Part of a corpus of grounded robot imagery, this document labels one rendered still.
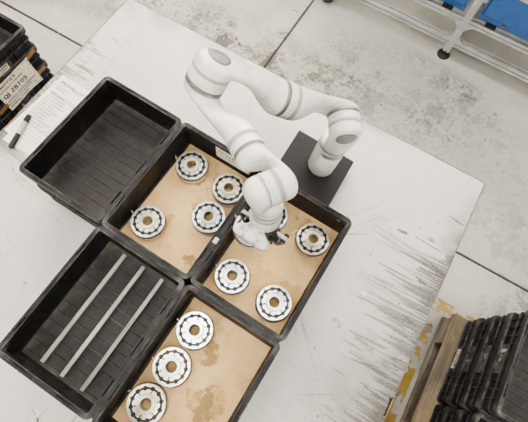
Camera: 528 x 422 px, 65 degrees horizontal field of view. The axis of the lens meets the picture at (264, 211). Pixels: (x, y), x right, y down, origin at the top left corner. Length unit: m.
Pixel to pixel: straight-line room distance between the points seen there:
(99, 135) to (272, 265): 0.71
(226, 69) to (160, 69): 0.84
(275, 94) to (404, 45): 2.02
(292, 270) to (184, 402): 0.47
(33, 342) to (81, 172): 0.51
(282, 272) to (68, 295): 0.61
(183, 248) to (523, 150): 2.16
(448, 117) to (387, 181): 1.23
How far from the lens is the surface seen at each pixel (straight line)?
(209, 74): 0.92
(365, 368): 1.40
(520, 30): 2.81
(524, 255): 2.59
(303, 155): 1.44
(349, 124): 1.14
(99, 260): 1.31
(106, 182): 1.39
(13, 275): 1.54
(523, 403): 1.86
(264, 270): 1.24
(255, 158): 0.80
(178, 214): 1.30
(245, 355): 1.21
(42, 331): 1.33
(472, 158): 2.66
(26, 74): 2.28
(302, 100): 1.04
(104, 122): 1.49
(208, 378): 1.22
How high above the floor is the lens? 2.04
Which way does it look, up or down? 70 degrees down
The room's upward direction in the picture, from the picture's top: 10 degrees clockwise
